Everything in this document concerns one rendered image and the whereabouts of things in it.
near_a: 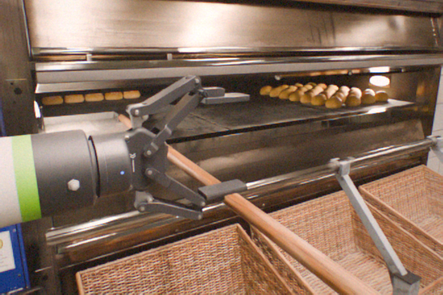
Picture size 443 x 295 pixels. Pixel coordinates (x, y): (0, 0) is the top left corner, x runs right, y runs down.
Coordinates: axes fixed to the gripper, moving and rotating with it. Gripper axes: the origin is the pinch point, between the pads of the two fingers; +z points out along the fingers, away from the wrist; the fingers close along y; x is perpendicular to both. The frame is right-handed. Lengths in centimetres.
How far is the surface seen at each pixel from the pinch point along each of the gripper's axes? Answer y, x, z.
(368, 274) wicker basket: 75, -32, 84
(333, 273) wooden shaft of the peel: 13.6, 15.7, 4.4
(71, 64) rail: -9.8, -40.6, -16.8
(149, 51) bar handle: -12.3, -45.3, 2.5
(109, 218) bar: 16.5, -18.0, -15.7
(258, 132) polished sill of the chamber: 16, -55, 45
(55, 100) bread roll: 14, -152, -14
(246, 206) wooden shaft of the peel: 13.3, -4.1, 4.8
